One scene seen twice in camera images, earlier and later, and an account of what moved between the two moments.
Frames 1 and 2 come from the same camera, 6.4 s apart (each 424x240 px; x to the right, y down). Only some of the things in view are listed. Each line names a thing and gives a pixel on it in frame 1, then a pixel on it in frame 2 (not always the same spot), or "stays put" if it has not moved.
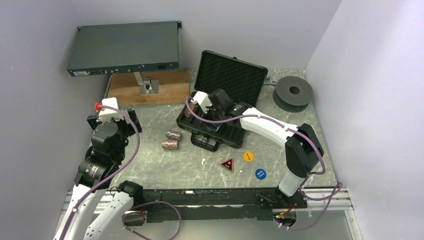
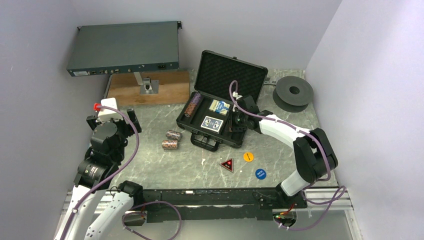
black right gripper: [208, 114] to [230, 125]
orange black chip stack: [187, 112] stays put
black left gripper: [128, 129] stays put
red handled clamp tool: [268, 81] stays put
